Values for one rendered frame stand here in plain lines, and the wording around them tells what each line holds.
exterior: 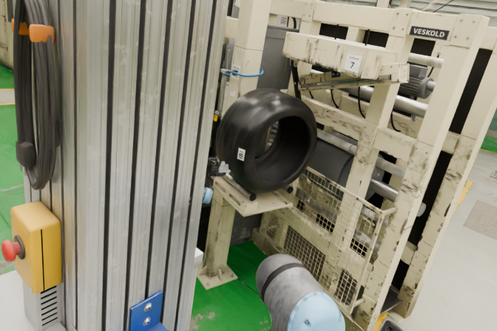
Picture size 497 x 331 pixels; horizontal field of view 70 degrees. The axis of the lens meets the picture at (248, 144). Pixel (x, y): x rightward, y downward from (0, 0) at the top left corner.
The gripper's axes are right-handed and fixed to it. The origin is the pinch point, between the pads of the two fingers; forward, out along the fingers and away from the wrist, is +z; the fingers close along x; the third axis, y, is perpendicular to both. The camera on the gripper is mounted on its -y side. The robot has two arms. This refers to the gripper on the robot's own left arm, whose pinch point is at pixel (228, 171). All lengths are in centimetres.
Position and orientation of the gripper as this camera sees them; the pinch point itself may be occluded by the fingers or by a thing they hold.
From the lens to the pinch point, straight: 193.2
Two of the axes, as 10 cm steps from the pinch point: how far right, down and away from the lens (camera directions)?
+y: 2.6, -9.3, -2.7
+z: 7.9, 0.4, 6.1
